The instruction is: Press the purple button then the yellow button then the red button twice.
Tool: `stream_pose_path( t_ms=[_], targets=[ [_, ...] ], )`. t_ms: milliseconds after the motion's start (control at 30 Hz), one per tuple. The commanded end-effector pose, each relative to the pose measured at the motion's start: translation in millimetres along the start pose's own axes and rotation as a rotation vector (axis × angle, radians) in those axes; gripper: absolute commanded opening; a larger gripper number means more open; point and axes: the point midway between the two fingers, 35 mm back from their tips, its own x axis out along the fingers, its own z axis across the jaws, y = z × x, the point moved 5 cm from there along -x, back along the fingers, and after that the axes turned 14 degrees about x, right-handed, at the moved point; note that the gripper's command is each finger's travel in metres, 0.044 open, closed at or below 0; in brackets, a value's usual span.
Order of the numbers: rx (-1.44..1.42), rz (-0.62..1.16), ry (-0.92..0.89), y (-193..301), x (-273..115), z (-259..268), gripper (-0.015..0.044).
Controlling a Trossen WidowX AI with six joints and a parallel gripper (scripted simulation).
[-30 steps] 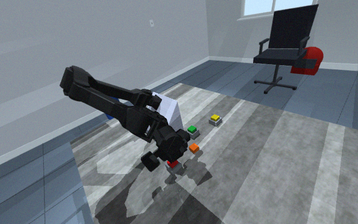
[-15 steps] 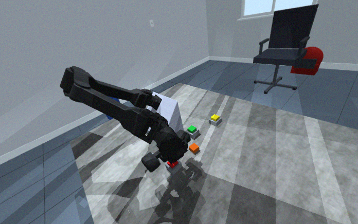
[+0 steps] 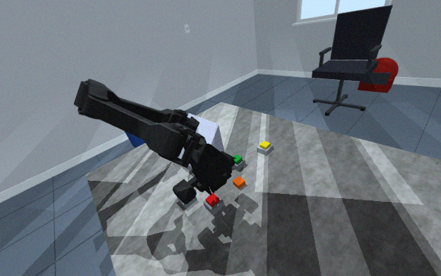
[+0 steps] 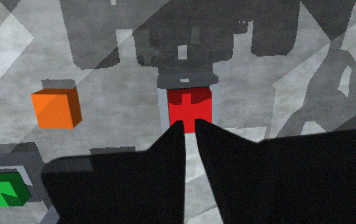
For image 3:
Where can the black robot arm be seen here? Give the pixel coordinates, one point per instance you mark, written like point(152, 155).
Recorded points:
point(165, 132)

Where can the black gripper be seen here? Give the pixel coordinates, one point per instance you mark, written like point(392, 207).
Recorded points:
point(184, 190)

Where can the green button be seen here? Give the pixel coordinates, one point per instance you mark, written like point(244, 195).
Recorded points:
point(239, 162)

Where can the yellow button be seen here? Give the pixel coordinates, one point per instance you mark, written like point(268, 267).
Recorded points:
point(265, 148)

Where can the red button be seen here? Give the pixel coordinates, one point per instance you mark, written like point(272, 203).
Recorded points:
point(213, 203)

